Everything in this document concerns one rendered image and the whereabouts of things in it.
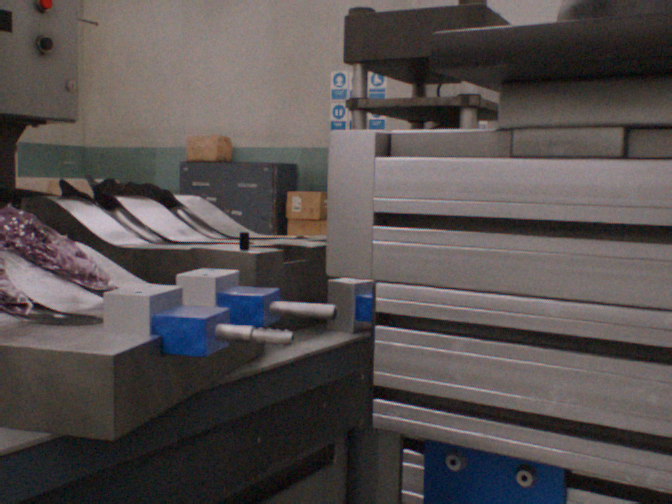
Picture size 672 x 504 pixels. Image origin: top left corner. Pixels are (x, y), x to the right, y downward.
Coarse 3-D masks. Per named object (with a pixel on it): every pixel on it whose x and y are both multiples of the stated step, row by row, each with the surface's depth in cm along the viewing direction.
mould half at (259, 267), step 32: (64, 224) 91; (96, 224) 90; (160, 224) 98; (224, 224) 107; (128, 256) 85; (160, 256) 83; (192, 256) 80; (224, 256) 78; (256, 256) 76; (320, 256) 85; (288, 288) 81; (320, 288) 86; (288, 320) 81; (320, 320) 86
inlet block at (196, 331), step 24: (144, 288) 55; (168, 288) 55; (120, 312) 53; (144, 312) 52; (168, 312) 53; (192, 312) 53; (216, 312) 53; (168, 336) 52; (192, 336) 52; (216, 336) 53; (240, 336) 52; (264, 336) 52; (288, 336) 52
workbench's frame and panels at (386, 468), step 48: (240, 384) 64; (288, 384) 70; (336, 384) 86; (144, 432) 55; (192, 432) 59; (240, 432) 72; (288, 432) 79; (336, 432) 87; (384, 432) 99; (0, 480) 46; (48, 480) 48; (96, 480) 58; (144, 480) 62; (192, 480) 67; (240, 480) 73; (288, 480) 84; (336, 480) 90; (384, 480) 100
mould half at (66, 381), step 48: (48, 288) 63; (0, 336) 51; (48, 336) 51; (96, 336) 51; (144, 336) 52; (0, 384) 49; (48, 384) 48; (96, 384) 47; (144, 384) 50; (192, 384) 57; (48, 432) 48; (96, 432) 47
